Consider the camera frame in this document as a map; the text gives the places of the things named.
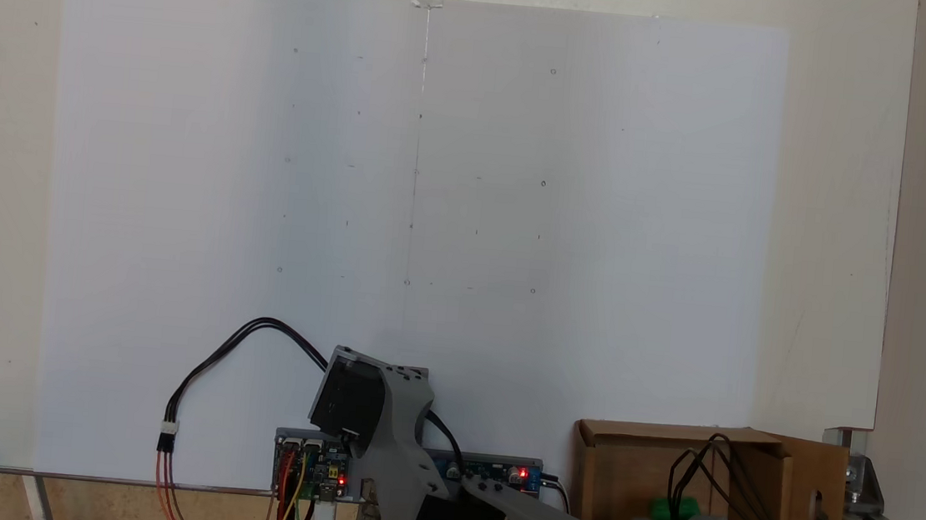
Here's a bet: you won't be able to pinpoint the blue circuit board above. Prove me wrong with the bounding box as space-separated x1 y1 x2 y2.
420 447 545 499

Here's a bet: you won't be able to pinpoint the circuit board with jumper pins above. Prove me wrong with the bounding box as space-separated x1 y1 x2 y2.
270 427 358 504

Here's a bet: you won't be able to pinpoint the metal corner bracket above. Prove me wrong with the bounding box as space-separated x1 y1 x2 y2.
817 424 892 517

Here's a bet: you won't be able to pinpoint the white paper sheet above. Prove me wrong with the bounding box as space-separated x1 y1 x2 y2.
21 0 791 520

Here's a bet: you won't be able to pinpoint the red orange brown wires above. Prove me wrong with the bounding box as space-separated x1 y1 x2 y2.
150 433 298 520

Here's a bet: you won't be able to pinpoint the brown cardboard box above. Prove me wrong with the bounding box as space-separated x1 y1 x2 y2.
568 412 853 520

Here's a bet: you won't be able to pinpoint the yellow green blue jumper wires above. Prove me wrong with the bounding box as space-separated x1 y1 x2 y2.
273 445 330 520

